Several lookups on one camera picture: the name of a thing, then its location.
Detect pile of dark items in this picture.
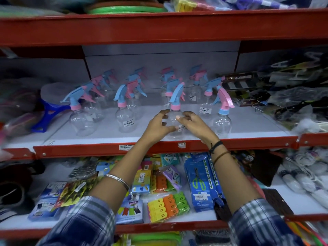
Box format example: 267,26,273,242
0,160,46,216

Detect orange purple peg pack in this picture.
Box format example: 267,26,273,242
151,165,186,194

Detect plaid shirt sleeve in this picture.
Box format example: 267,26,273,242
36,196,117,246
228,198,306,246

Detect green blue packet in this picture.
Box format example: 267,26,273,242
96,156,124,177

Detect brown thread bracelet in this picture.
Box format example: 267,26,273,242
213,151,231,167

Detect plaid left shirt sleeve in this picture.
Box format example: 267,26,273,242
36,196,117,246

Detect blue packet with coloured card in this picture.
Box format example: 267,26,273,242
131,169,152,195

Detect dark brown boxed item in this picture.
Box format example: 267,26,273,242
219,72,260,84

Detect purple white plastic item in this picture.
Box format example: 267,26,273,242
225,0,298,10

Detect green round plastic item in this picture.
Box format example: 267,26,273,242
85,0,167,15

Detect bundles of white rope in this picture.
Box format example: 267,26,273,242
278,148,328,211

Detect pile of clear bagged tools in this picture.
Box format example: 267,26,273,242
231,52,328,123

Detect teal small packet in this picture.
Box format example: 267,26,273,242
160,153,181,166

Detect blue clothes peg packet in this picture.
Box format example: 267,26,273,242
115,195,144,225

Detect black flat item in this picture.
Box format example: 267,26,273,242
252,150,284,187

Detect person's left forearm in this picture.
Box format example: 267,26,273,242
88,138,160,215

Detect blue scissors packet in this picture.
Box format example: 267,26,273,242
191,152,226,203
184,159,216,213

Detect blue carded clip packet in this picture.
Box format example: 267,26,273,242
28,182,67,222

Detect red edged store shelf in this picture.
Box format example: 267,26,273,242
0,214,328,240
33,87,301,160
0,147,35,162
0,8,328,48
297,132,328,149

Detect pink small packet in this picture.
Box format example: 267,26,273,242
140,157,161,172

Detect green yellow packed items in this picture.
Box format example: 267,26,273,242
120,231,185,246

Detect white fluffy item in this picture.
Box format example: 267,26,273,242
292,118,321,134

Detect clear sprayer with pink collar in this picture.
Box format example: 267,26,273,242
165,82,189,141

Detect person's left hand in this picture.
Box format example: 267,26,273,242
140,110,177,147

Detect person's right forearm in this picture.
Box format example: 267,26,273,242
202,140,263,214

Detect person's right hand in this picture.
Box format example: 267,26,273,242
175,111,221,148

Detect plaid right shirt sleeve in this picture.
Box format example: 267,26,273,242
228,198,306,246

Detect metal clips packet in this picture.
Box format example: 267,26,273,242
68,161,99,181

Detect yellow orange green peg pack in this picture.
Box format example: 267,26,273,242
147,192,191,224

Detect silver bangle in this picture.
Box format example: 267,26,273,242
104,174,131,192

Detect bundle of colourful sticks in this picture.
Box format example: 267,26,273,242
286,220,328,246

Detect yellow black packet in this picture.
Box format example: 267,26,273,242
55,176,98,208

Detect dark brown mat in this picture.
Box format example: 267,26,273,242
261,188,294,216

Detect blue handled grey duster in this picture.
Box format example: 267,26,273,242
31,83,83,133

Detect group of clear spray bottles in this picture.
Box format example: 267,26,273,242
60,65,235,140

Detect black thread bracelet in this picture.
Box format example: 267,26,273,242
209,140,223,154

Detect yellow pink peg pack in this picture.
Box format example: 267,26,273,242
171,0,216,12

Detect black brush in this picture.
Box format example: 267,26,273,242
194,229,231,246

